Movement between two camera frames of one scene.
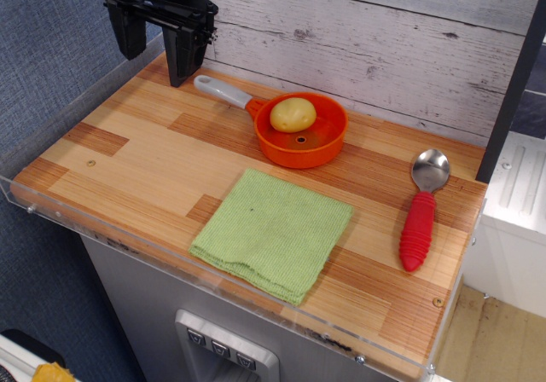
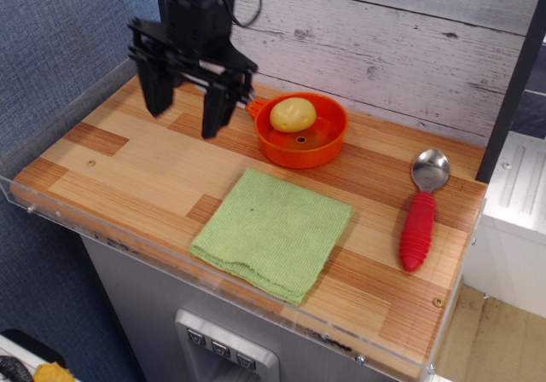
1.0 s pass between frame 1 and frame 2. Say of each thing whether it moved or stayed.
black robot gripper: moved
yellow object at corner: stayed
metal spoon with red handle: stayed
